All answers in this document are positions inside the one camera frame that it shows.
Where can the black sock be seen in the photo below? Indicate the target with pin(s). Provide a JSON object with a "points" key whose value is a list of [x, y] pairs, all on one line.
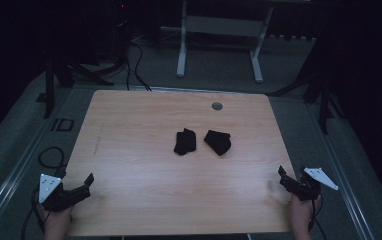
{"points": [[218, 141], [185, 141]]}

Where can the white metal table frame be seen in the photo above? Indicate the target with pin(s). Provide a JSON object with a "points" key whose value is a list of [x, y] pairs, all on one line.
{"points": [[222, 26]]}

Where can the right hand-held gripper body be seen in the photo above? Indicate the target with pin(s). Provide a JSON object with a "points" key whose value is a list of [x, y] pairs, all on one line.
{"points": [[309, 186]]}

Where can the metal floor rail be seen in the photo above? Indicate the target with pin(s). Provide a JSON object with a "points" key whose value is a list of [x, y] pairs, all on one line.
{"points": [[9, 186], [342, 180]]}

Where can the black metal stand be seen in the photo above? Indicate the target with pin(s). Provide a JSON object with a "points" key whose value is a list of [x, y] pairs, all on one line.
{"points": [[324, 100], [49, 86]]}

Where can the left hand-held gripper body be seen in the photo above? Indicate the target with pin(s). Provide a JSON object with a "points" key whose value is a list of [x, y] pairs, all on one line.
{"points": [[49, 191]]}

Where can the grey round table grommet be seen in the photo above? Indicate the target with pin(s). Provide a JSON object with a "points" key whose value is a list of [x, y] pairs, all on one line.
{"points": [[217, 106]]}

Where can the person's right hand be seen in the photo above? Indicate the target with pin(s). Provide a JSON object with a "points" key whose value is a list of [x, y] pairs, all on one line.
{"points": [[300, 216]]}

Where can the person's left hand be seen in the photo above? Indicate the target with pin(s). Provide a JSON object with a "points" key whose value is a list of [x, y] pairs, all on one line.
{"points": [[57, 221]]}

